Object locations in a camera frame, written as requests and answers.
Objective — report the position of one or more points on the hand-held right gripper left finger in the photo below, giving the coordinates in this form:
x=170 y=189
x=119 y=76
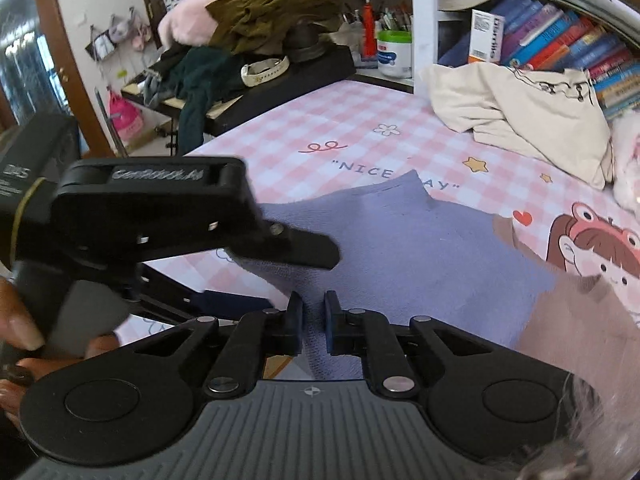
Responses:
x=299 y=322

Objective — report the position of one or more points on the pink plush cushion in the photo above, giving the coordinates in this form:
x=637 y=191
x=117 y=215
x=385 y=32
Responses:
x=190 y=20

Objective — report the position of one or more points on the red hanging tassel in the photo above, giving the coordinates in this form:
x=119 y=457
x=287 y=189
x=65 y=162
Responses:
x=369 y=30

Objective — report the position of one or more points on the white and wooden bookshelf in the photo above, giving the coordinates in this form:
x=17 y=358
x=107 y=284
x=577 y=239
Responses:
x=422 y=10

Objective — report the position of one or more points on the olive green garment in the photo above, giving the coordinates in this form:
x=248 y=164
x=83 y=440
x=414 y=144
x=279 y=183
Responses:
x=270 y=15

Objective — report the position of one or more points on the white pink plush bunny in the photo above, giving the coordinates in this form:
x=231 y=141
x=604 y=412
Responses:
x=627 y=160

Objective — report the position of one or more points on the dark hat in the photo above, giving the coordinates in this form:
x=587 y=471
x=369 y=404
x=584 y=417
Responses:
x=305 y=45

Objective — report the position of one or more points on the purple and brown sweater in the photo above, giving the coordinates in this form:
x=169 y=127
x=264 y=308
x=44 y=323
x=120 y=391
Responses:
x=425 y=260

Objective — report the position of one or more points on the wooden glass door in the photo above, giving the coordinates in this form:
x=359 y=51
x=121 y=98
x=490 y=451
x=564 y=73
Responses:
x=30 y=60

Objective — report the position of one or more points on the row of colourful books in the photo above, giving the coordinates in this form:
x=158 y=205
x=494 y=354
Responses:
x=575 y=40

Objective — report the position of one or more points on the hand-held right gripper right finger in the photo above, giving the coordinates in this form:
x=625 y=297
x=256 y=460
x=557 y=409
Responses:
x=327 y=322

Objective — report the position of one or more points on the bunch of pens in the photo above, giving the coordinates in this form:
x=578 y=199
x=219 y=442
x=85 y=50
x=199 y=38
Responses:
x=395 y=17

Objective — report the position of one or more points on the pink backpack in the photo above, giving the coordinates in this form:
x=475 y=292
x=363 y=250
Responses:
x=124 y=112

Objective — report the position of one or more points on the black side table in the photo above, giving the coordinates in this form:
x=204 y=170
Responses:
x=320 y=72

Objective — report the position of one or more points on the white jar with green lid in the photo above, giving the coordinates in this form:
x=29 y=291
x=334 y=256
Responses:
x=395 y=55

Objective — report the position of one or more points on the white wristwatch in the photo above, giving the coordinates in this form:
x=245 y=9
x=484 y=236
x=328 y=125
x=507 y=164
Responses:
x=265 y=71

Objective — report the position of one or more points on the person's left hand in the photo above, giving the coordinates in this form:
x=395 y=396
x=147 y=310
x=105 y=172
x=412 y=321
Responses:
x=15 y=325

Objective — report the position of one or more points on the white orange carton box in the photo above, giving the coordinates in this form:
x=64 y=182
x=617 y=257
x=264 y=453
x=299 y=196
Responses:
x=485 y=35

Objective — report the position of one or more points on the wall hook rack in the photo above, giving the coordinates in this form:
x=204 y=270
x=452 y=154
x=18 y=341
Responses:
x=120 y=30

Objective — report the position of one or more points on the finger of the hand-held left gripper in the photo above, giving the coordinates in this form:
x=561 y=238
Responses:
x=225 y=304
x=300 y=250

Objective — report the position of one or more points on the cream sweatshirt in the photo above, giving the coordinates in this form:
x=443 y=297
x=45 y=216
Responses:
x=525 y=110

